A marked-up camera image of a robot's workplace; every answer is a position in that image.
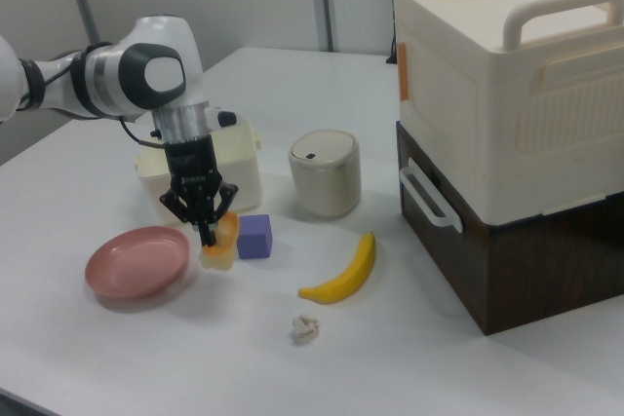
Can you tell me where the dark brown wooden cabinet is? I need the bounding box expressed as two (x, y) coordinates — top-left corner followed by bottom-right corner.
(395, 121), (624, 337)

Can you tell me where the orange tape strip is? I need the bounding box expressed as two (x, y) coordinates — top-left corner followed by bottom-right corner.
(397, 43), (410, 103)

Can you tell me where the white cabinet drawer handle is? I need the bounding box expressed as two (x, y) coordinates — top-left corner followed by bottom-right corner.
(399, 157), (463, 232)

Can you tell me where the cream open plastic container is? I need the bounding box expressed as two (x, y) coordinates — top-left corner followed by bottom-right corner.
(135, 118), (263, 222)

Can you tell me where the crumpled white paper ball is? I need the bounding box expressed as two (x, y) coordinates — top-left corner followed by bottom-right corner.
(291, 314), (321, 347)

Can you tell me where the yellow banana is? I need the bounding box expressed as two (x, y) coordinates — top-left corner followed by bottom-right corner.
(297, 231), (378, 306)

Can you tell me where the pink round plate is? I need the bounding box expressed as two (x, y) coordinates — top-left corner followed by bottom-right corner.
(84, 225), (191, 301)

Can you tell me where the purple foam cube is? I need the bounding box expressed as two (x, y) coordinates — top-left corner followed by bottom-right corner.
(236, 213), (274, 261)

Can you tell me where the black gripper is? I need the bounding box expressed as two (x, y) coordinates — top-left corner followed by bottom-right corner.
(159, 136), (240, 248)

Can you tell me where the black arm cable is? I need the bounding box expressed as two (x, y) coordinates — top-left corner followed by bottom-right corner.
(17, 48), (166, 149)

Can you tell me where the small beige lidded bin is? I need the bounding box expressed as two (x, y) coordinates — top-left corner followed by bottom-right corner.
(288, 129), (363, 219)

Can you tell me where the golden toasted bread loaf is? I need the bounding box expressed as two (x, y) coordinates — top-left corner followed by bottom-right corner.
(200, 212), (241, 272)

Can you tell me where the cream plastic box with handles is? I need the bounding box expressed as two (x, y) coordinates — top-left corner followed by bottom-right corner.
(392, 0), (624, 216)

